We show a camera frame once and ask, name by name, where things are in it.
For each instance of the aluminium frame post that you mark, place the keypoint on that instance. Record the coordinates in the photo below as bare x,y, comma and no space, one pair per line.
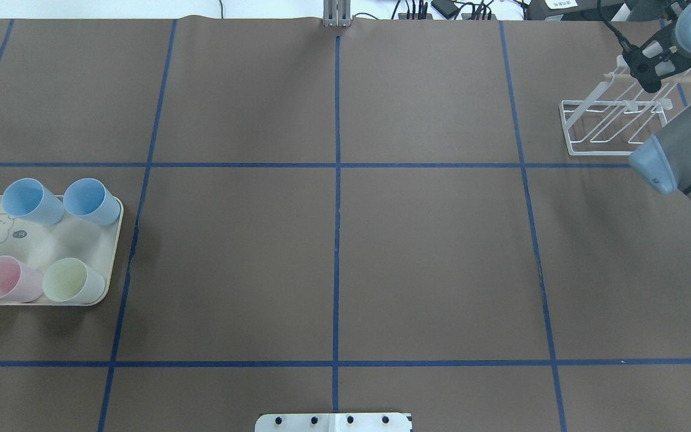
337,13

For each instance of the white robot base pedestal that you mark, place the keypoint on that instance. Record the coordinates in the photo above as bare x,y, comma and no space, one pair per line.
368,421

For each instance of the black power adapter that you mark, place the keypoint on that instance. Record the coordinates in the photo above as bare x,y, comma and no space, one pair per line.
445,8

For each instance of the light blue plastic cup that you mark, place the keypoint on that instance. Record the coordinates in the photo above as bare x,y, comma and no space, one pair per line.
28,199
90,200

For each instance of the white wire cup rack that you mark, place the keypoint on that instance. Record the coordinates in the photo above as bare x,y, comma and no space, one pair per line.
618,115

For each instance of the cream tray with bunny drawing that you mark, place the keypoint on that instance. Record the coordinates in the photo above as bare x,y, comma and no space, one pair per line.
38,246

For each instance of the pale green plastic cup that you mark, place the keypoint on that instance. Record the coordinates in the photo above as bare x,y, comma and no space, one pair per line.
70,281

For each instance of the pink plastic cup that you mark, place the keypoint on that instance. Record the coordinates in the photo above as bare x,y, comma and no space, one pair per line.
18,281

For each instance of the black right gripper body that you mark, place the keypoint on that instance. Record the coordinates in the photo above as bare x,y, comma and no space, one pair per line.
646,66

